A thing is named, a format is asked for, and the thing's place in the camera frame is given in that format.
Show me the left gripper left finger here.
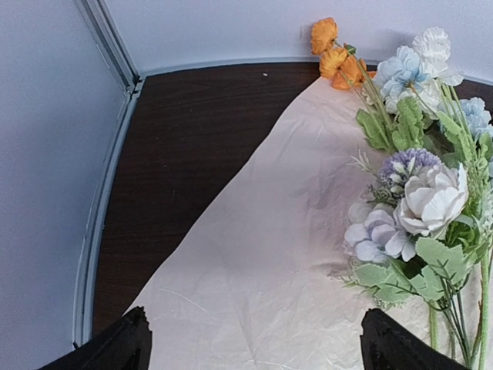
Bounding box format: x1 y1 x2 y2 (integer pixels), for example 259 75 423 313
40 307 153 370

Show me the white flower stem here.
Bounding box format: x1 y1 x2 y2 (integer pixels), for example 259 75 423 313
412 27 464 86

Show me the left aluminium frame post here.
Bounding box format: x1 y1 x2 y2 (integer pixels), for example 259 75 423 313
75 0 146 97

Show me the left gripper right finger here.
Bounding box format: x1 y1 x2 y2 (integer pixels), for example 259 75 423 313
361 308 466 370

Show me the pink wrapping paper sheet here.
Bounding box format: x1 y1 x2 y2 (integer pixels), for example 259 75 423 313
75 75 493 370

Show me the blue hydrangea flower stem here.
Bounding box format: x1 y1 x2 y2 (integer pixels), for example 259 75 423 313
368 46 492 369

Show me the orange flower stem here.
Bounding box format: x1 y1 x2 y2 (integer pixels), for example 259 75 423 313
310 18 396 153

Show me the green leafy flower bunch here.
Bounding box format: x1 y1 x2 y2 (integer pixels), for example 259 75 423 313
342 148 493 370

